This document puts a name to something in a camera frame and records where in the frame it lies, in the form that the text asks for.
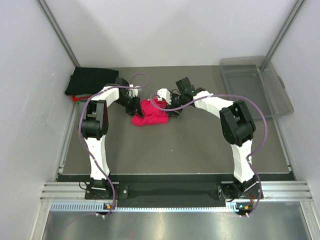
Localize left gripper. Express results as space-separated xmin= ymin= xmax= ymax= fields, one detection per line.
xmin=114 ymin=95 xmax=143 ymax=119

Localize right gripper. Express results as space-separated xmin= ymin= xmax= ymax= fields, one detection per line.
xmin=164 ymin=92 xmax=186 ymax=119

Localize pink t shirt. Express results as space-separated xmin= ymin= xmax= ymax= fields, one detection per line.
xmin=131 ymin=99 xmax=169 ymax=127

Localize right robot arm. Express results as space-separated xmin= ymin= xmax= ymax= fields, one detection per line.
xmin=157 ymin=77 xmax=257 ymax=202

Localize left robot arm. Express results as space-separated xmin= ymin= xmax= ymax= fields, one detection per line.
xmin=78 ymin=77 xmax=142 ymax=200

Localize folded black t shirt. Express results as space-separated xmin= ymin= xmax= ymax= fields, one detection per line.
xmin=64 ymin=67 xmax=119 ymax=96

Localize folded red t shirt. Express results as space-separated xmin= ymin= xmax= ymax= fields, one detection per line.
xmin=72 ymin=95 xmax=90 ymax=103

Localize clear plastic bin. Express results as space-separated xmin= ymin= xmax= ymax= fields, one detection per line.
xmin=219 ymin=56 xmax=294 ymax=119

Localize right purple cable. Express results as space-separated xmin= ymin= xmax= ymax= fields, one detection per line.
xmin=149 ymin=93 xmax=269 ymax=218

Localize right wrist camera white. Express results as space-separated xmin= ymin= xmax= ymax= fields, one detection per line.
xmin=156 ymin=88 xmax=172 ymax=105

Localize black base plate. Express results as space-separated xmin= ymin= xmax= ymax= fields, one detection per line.
xmin=83 ymin=174 xmax=260 ymax=208

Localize left corner frame post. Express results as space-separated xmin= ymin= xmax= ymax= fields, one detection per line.
xmin=36 ymin=0 xmax=80 ymax=67

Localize corner frame post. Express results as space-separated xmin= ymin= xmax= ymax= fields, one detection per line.
xmin=36 ymin=0 xmax=80 ymax=67
xmin=259 ymin=0 xmax=306 ymax=72

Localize grey cable duct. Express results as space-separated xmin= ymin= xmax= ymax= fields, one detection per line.
xmin=50 ymin=201 xmax=253 ymax=213

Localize right corner frame post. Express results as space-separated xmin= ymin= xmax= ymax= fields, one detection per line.
xmin=259 ymin=0 xmax=306 ymax=72

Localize aluminium frame rail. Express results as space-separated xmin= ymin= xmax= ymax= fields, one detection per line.
xmin=40 ymin=181 xmax=313 ymax=202

